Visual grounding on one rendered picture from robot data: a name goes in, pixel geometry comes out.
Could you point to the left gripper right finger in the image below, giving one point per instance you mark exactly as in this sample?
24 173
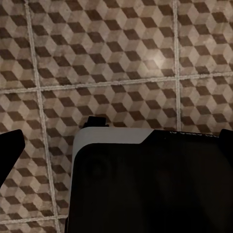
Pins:
225 144

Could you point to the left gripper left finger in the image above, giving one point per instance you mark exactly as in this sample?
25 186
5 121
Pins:
12 145

